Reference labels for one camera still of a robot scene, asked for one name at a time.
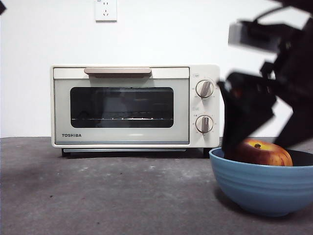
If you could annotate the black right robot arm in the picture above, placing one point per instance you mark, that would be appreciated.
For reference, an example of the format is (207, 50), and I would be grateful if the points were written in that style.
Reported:
(298, 61)

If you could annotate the oven timer knob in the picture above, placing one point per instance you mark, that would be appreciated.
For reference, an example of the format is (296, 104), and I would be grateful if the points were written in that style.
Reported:
(205, 124)

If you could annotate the red yellow apple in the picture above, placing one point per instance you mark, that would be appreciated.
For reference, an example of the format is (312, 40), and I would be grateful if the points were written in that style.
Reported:
(264, 154)

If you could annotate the blue ribbed bowl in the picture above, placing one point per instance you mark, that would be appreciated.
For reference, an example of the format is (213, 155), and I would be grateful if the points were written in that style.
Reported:
(259, 188)

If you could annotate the cream toaster oven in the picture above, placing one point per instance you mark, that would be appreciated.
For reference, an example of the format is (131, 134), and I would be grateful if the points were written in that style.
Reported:
(205, 142)

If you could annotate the white wall socket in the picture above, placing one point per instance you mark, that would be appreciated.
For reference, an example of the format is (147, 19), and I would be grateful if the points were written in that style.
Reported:
(105, 11)

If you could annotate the oven temperature knob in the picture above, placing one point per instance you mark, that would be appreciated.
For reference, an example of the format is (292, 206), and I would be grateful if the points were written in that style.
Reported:
(205, 88)

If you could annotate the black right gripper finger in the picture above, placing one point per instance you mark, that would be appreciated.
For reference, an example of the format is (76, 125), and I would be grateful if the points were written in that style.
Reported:
(244, 105)
(298, 127)

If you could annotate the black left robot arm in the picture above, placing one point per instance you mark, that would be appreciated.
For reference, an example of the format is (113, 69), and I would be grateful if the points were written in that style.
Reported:
(2, 9)

